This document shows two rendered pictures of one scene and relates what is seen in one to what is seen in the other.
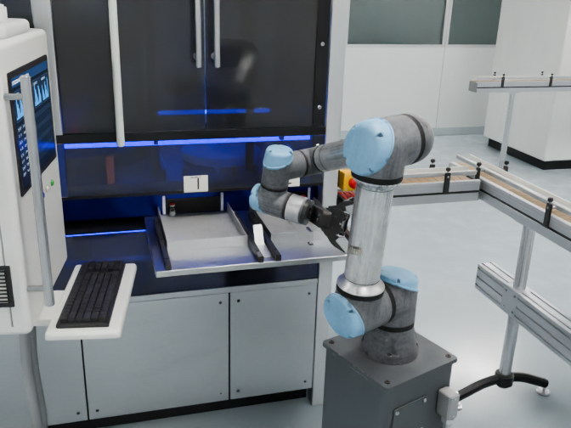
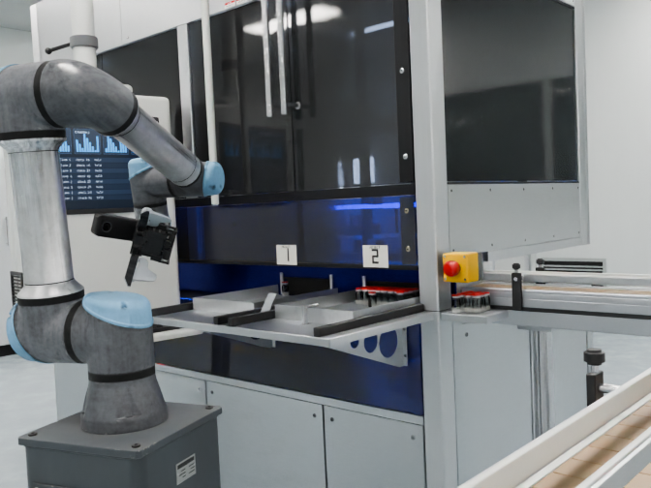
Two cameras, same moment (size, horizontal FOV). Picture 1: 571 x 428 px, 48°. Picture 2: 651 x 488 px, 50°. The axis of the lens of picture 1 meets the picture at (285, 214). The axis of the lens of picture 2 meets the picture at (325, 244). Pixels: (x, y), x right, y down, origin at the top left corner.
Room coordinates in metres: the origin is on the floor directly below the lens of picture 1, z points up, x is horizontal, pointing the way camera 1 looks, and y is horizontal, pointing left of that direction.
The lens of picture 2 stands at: (1.15, -1.54, 1.16)
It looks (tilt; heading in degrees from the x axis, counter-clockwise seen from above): 3 degrees down; 58
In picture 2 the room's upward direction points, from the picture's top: 3 degrees counter-clockwise
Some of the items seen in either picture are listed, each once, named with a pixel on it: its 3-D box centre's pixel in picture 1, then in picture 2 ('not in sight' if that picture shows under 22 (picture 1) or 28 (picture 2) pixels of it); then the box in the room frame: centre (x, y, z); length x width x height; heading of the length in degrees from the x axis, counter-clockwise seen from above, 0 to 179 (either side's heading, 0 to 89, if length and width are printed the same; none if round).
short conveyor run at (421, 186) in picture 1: (400, 183); (599, 294); (2.58, -0.48, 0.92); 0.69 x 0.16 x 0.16; 106
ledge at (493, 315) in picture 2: not in sight; (478, 314); (2.40, -0.24, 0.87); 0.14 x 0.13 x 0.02; 16
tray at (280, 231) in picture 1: (294, 218); (356, 305); (2.18, -0.03, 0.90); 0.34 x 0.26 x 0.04; 16
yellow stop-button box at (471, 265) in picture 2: (349, 179); (462, 266); (2.36, -0.24, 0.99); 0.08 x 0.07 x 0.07; 16
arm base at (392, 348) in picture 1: (390, 333); (123, 393); (1.49, -0.29, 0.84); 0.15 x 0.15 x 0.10
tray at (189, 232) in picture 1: (200, 225); (266, 298); (2.08, 0.29, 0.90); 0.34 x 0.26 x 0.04; 16
